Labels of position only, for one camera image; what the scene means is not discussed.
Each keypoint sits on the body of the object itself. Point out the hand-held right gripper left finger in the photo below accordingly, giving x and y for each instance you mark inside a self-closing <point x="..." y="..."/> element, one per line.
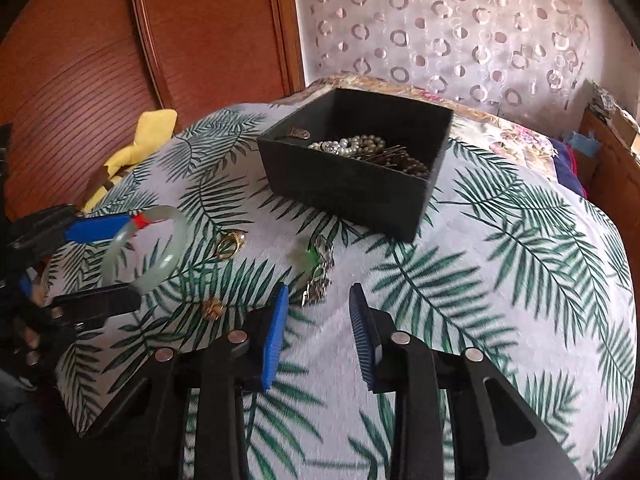
<point x="275" y="340"/>

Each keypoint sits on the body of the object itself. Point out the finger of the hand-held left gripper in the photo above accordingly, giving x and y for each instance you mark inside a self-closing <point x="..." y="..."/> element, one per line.
<point x="95" y="302"/>
<point x="95" y="230"/>

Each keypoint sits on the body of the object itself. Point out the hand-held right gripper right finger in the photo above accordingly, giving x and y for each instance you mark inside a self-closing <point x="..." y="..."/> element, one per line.
<point x="362" y="340"/>

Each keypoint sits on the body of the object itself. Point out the gold bead charm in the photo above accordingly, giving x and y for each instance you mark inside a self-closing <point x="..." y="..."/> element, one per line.
<point x="212" y="308"/>

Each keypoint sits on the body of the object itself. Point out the pale green jade bangle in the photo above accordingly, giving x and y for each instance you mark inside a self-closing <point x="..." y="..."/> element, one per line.
<point x="165" y="265"/>

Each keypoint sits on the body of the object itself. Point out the black jewelry box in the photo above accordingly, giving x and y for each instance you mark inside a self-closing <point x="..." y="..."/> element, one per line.
<point x="345" y="185"/>

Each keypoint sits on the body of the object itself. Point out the bundle of brown hairpins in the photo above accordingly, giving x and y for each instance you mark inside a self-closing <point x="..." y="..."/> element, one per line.
<point x="390" y="152"/>

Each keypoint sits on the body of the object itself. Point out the yellow plush toy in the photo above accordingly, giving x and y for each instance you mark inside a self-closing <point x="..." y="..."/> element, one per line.
<point x="150" y="130"/>

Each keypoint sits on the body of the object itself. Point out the leaf print cloth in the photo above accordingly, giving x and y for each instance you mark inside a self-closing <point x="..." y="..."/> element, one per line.
<point x="500" y="285"/>

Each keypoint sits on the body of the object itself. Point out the brown wooden wardrobe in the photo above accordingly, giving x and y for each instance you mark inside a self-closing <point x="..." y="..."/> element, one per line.
<point x="150" y="35"/>

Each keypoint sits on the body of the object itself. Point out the navy blue blanket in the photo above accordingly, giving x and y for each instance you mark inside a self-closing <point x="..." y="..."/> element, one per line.
<point x="565" y="165"/>

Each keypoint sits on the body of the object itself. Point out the blue plastic bag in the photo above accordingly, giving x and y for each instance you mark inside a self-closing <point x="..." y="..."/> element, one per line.
<point x="582" y="142"/>

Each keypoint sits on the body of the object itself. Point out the long wooden cabinet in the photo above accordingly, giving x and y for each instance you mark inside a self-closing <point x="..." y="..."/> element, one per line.
<point x="615" y="180"/>

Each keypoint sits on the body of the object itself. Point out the open cardboard box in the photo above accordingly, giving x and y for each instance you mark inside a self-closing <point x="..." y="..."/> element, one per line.
<point x="627" y="130"/>

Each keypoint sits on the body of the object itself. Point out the pile of papers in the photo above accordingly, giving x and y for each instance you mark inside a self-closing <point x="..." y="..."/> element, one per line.
<point x="602" y="95"/>

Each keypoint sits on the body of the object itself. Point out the circle patterned wall curtain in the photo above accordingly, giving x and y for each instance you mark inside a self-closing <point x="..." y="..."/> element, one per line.
<point x="440" y="25"/>

